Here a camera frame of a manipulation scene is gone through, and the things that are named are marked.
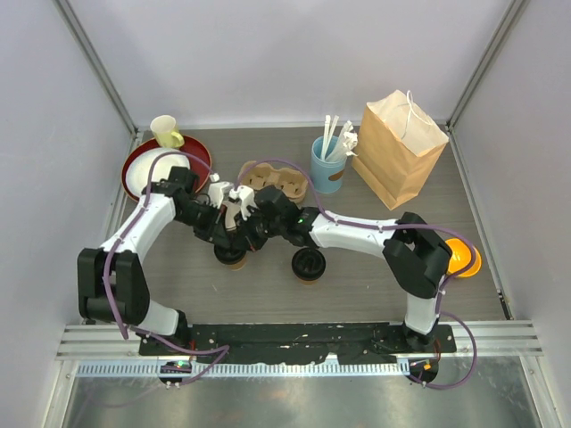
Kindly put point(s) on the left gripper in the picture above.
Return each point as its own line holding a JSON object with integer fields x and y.
{"x": 214, "y": 228}

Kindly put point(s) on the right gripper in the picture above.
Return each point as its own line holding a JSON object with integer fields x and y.
{"x": 244, "y": 234}

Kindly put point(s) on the black lid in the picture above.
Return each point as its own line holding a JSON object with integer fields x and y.
{"x": 228, "y": 257}
{"x": 308, "y": 264}

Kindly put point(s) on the paper cup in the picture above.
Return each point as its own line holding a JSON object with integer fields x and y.
{"x": 237, "y": 266}
{"x": 308, "y": 282}

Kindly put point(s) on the brown paper bag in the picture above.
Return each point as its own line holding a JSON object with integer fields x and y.
{"x": 398, "y": 146}

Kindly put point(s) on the stack of paper cups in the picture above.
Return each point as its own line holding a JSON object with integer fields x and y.
{"x": 230, "y": 216}

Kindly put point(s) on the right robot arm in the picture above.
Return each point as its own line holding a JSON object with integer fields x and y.
{"x": 416, "y": 255}

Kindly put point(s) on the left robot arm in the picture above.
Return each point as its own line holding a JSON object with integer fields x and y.
{"x": 111, "y": 280}

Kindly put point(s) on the cardboard cup carrier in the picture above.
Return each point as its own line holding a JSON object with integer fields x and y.
{"x": 290, "y": 181}

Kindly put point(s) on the red round tray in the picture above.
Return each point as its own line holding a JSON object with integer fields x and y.
{"x": 192, "y": 146}

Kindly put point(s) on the blue straw holder cup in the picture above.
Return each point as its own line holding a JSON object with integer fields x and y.
{"x": 326, "y": 176}

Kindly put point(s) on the white paper plate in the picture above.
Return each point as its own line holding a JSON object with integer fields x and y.
{"x": 137, "y": 172}

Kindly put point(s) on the yellow mug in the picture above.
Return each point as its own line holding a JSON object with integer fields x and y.
{"x": 166, "y": 133}

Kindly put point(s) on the orange bowl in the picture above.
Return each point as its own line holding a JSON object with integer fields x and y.
{"x": 460, "y": 258}

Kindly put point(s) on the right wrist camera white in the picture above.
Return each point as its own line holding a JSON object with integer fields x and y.
{"x": 244, "y": 196}

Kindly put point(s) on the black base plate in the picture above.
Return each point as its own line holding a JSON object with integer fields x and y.
{"x": 302, "y": 344}

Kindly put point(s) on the aluminium front rail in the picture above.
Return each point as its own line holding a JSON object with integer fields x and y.
{"x": 100, "y": 352}

